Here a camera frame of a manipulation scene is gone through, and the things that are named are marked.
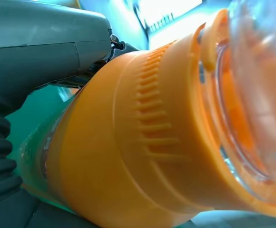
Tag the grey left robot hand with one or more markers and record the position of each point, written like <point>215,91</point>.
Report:
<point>45,44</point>

